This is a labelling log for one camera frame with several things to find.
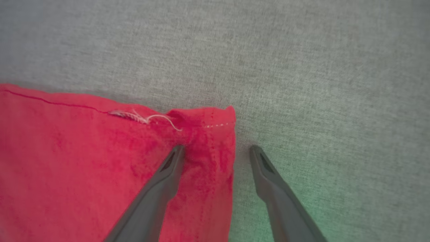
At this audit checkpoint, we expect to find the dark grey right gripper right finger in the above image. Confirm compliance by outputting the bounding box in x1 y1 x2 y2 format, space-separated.
249 145 328 242

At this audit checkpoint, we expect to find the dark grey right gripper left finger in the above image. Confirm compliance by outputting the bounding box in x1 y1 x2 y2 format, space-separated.
103 145 185 242

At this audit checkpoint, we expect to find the grey fabric sofa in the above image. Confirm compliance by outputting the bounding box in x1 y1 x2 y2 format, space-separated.
0 0 430 242

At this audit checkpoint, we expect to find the red white Bulls jersey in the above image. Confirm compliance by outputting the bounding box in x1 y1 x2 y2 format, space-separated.
0 83 236 242

